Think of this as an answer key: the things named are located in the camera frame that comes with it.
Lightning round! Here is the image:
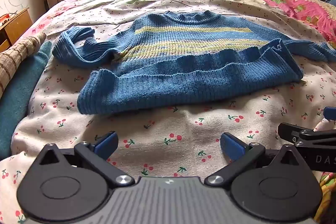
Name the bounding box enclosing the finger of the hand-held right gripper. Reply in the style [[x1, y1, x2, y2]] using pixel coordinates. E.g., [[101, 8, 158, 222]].
[[323, 106, 336, 121], [278, 123, 336, 147]]

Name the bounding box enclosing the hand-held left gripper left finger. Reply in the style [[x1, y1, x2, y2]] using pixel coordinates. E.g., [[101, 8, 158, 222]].
[[34, 131, 136, 187]]

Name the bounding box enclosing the yellow patterned cloth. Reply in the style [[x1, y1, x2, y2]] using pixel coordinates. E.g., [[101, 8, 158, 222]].
[[314, 172, 336, 222]]

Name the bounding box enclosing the cherry print bedsheet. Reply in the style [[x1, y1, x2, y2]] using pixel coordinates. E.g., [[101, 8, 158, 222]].
[[0, 0, 336, 224]]

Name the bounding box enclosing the beige plaid cloth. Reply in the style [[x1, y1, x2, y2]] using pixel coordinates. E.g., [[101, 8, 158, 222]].
[[0, 32, 47, 97]]

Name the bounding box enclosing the pink floral quilt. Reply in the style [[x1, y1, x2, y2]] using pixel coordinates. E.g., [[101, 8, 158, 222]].
[[231, 0, 336, 42]]

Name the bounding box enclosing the wooden nightstand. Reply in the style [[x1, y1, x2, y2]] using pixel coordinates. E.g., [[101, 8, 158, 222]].
[[0, 7, 33, 52]]

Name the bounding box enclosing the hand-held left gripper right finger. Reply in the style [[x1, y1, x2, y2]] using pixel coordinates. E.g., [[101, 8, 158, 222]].
[[204, 132, 306, 187]]

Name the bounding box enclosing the teal fleece cloth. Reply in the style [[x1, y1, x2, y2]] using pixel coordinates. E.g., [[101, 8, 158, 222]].
[[0, 40, 54, 161]]

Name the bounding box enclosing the blue striped knit sweater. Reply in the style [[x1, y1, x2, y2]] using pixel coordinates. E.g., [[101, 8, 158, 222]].
[[52, 10, 336, 115]]

